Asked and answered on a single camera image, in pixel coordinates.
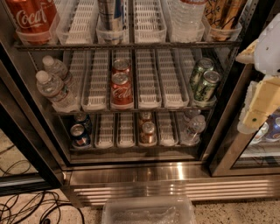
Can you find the rear blue pepsi can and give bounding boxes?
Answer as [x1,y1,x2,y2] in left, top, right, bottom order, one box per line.
[73,114,92,133]

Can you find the right fridge glass door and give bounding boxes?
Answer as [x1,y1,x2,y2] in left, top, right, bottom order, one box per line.
[209,65,280,177]

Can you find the front small water bottle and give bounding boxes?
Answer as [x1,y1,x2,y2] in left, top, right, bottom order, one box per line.
[36,70,77,113]

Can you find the gold black tall can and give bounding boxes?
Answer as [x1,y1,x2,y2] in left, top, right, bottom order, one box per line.
[202,0,248,42]

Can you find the rear small water bottle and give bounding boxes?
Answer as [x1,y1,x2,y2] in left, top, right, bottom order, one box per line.
[42,55,77,91]

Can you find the small water bottle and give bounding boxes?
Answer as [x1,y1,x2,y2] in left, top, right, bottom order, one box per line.
[36,70,77,113]
[42,55,77,91]

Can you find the red coke can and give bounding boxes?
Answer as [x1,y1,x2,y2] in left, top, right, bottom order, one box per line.
[110,73,133,109]
[112,59,131,74]

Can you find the front green soda can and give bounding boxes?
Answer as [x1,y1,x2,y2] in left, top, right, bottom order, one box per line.
[194,71,221,102]

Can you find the green soda can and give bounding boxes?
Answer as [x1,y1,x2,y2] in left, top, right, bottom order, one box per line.
[190,58,214,90]
[194,71,221,102]

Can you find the rear red coke can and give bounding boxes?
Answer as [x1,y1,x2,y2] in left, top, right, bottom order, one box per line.
[112,59,131,74]

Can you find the silver blue redbull can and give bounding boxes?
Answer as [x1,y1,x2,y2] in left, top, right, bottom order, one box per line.
[97,0,124,32]

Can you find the large red coca-cola can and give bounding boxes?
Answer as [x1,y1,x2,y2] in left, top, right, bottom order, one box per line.
[4,0,59,45]

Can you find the clear plastic bin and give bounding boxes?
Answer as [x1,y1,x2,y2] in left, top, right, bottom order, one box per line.
[101,196,197,224]

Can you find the large clear water bottle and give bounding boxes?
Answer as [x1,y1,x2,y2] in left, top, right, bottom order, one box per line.
[171,0,207,43]

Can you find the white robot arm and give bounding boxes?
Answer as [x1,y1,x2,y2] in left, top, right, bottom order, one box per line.
[235,13,280,134]

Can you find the front brown soda can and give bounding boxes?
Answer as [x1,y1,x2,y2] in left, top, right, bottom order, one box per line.
[140,122,156,144]

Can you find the middle wire shelf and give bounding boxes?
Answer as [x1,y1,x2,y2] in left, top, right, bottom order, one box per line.
[52,106,214,116]

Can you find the bottom shelf water bottle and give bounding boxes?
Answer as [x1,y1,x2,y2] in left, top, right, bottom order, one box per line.
[183,109,206,146]

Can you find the brown soda can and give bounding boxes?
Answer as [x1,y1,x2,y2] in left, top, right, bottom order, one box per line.
[140,122,156,144]
[139,112,152,125]

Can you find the wire shelf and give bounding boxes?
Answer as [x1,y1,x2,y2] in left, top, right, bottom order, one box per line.
[13,41,241,52]
[52,106,214,116]

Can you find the rear green soda can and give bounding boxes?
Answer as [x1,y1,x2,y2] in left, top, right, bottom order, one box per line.
[190,58,214,90]

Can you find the top wire shelf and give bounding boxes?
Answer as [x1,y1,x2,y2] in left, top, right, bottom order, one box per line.
[13,41,241,52]

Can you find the front red coke can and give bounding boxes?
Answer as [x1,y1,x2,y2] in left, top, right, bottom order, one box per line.
[110,73,133,109]

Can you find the cans behind right door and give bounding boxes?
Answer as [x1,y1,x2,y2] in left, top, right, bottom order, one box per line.
[250,113,280,144]

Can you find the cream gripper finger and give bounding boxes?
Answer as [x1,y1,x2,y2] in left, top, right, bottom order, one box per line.
[235,39,258,64]
[237,75,280,134]

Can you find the open fridge door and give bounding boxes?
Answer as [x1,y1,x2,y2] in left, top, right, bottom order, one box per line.
[0,46,63,196]

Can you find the rear brown soda can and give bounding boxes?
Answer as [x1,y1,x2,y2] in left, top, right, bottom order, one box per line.
[139,112,152,125]

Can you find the fridge bottom steel grille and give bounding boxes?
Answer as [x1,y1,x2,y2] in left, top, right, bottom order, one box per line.
[62,162,280,207]

